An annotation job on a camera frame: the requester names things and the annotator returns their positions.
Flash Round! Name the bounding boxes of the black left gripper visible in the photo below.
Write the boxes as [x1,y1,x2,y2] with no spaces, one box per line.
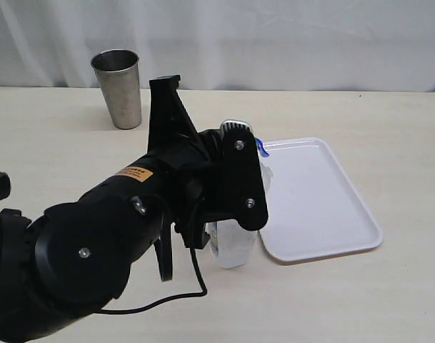
[147,75,269,249]

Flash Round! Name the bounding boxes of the blue plastic container lid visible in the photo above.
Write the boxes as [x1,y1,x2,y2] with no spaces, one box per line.
[255,138,270,158]

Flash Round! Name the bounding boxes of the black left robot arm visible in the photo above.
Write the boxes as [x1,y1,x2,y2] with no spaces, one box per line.
[0,75,269,342]

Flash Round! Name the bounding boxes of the stainless steel cup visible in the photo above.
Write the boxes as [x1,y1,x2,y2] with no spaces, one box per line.
[91,49,141,130]

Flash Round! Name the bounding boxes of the clear plastic container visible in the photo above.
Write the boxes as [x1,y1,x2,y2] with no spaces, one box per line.
[206,159,275,269]

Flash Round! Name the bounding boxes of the white plastic tray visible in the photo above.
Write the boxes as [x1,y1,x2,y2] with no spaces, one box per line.
[260,137,384,264]

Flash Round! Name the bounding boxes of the black velcro strap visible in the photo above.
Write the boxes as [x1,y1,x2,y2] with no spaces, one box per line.
[152,214,175,283]

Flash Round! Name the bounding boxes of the white backdrop curtain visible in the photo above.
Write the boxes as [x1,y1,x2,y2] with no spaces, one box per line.
[0,1,435,92]

